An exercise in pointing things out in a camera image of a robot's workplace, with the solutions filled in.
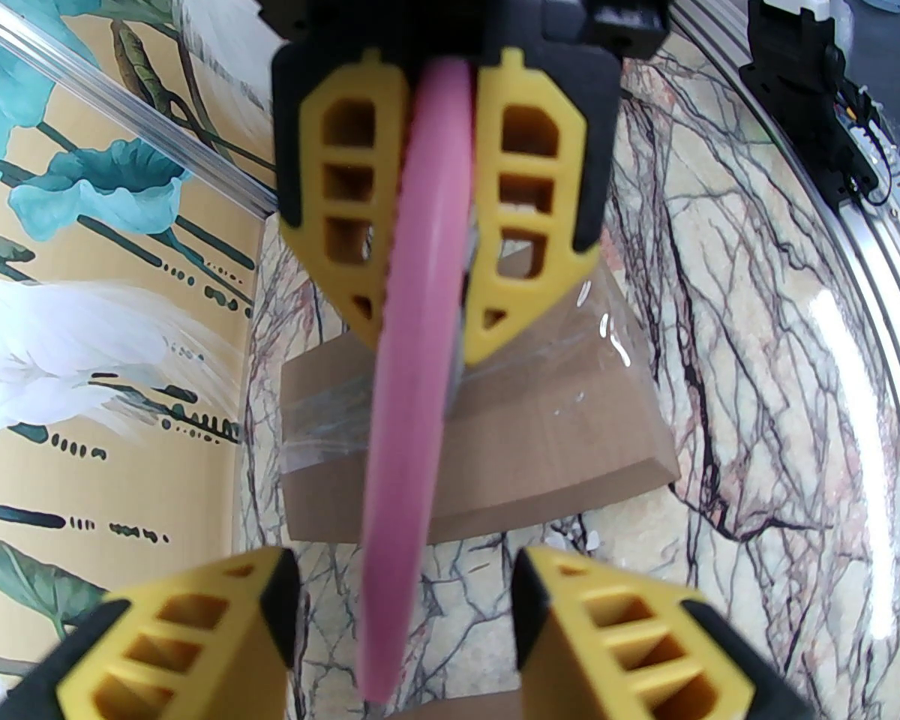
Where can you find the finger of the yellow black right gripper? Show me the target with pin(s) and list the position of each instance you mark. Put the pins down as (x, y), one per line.
(570, 177)
(307, 199)

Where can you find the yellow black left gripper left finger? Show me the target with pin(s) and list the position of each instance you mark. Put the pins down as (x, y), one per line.
(195, 649)

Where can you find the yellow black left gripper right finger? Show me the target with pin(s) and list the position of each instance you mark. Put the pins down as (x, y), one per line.
(630, 657)

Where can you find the small cardboard box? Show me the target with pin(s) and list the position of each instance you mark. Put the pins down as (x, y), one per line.
(480, 709)

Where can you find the pink utility knife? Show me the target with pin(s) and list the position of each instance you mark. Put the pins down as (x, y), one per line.
(412, 402)

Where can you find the long cardboard box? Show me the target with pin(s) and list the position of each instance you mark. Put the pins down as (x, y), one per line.
(555, 432)

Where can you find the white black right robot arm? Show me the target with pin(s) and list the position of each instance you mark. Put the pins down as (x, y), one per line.
(787, 64)

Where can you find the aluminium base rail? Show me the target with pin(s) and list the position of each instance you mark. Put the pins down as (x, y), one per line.
(892, 304)

